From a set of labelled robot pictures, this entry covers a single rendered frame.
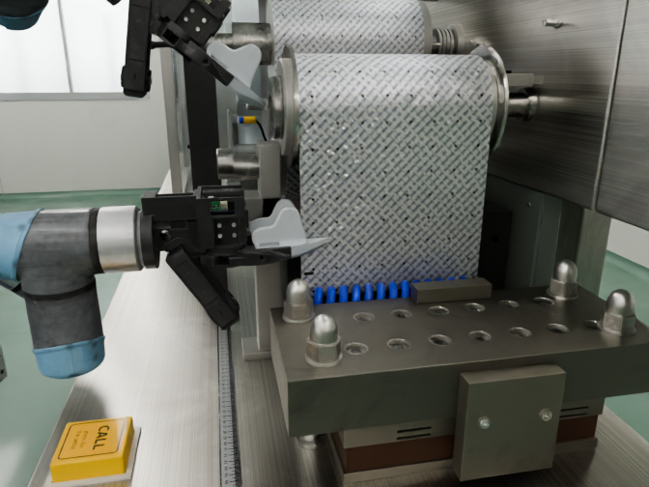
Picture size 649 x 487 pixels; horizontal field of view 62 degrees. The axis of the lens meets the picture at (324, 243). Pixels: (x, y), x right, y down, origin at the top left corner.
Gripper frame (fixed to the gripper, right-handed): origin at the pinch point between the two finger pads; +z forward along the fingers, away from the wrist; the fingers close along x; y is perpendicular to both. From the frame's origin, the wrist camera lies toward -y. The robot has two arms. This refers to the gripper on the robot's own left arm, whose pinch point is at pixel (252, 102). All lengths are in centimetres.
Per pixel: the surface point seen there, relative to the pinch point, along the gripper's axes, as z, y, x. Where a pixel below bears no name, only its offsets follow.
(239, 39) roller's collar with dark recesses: -5.6, 6.6, 19.7
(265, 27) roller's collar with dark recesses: -3.6, 10.5, 20.7
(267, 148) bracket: 4.7, -3.3, -1.1
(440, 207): 25.2, 4.6, -8.4
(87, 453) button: 6.2, -38.0, -20.3
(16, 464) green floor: 19, -147, 103
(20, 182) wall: -95, -215, 549
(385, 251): 23.2, -4.0, -8.4
